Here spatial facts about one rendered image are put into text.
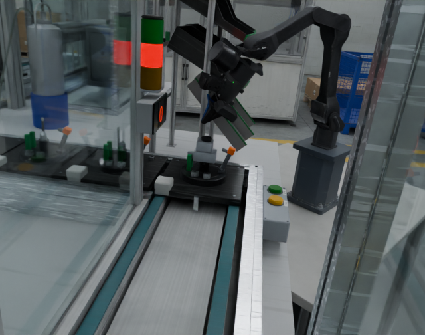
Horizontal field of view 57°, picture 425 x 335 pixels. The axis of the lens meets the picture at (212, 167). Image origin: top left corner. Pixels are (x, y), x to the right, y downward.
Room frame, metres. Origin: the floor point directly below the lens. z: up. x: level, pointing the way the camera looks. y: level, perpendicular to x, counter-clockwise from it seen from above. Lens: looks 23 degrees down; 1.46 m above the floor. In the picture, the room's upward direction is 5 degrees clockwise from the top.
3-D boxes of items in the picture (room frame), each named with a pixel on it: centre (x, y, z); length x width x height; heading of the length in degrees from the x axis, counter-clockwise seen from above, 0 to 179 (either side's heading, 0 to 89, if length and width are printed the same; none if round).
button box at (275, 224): (0.97, -0.18, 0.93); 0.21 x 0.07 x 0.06; 175
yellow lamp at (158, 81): (0.90, 0.16, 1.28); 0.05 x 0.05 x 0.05
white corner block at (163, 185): (0.99, 0.13, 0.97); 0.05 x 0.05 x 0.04; 85
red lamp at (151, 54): (0.90, 0.16, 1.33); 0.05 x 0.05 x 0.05
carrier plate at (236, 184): (1.08, 0.02, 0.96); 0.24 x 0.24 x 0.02; 85
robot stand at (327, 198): (1.21, -0.35, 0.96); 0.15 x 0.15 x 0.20; 48
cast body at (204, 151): (1.08, 0.03, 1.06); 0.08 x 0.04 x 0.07; 85
